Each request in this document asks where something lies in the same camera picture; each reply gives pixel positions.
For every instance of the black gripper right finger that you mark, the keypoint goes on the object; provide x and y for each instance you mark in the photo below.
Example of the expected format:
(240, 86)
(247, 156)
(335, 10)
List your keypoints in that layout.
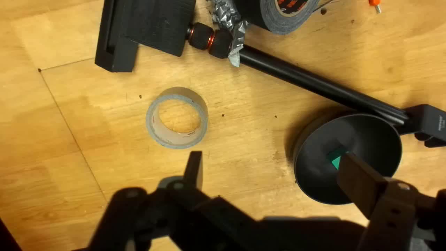
(395, 213)

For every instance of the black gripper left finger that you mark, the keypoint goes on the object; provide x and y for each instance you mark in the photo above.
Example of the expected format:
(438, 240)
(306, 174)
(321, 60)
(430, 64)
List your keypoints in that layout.
(140, 217)

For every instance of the black bowl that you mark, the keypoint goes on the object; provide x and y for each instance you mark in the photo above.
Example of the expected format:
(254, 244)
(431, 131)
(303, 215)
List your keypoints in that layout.
(371, 139)

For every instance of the small green item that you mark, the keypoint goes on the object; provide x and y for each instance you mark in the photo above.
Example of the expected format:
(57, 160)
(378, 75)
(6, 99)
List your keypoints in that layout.
(335, 162)

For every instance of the grey tape roll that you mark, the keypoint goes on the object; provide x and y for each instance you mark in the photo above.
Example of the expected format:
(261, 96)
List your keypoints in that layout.
(158, 132)

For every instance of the black red ball joint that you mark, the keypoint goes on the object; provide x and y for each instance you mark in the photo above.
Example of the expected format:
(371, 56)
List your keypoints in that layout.
(209, 39)

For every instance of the black mount pole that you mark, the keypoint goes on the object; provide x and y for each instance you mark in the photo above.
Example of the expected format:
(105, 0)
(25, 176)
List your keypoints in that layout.
(315, 83)

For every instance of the black camera block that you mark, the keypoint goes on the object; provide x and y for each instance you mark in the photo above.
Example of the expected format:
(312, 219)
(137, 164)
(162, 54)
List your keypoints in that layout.
(154, 22)

